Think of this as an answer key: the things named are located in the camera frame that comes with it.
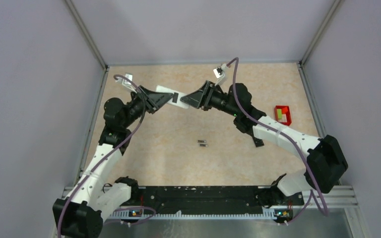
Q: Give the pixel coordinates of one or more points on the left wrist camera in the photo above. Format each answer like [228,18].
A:
[127,83]

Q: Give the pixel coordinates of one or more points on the white remote control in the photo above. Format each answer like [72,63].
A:
[176,99]

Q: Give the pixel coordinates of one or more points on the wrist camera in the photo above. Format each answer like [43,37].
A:
[220,75]
[127,83]

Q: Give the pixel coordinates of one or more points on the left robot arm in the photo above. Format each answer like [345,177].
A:
[83,211]

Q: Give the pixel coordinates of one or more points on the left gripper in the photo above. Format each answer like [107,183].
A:
[155,100]

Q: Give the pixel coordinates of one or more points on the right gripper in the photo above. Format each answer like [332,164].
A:
[202,98]

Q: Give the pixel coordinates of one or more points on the black remote control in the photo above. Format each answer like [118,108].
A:
[258,142]

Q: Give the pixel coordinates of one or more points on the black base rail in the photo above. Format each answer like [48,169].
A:
[211,200]

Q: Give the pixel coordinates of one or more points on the red plastic bin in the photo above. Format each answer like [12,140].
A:
[282,114]

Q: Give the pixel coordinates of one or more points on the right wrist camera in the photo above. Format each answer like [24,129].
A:
[220,75]

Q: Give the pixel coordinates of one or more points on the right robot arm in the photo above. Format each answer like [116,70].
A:
[323,157]

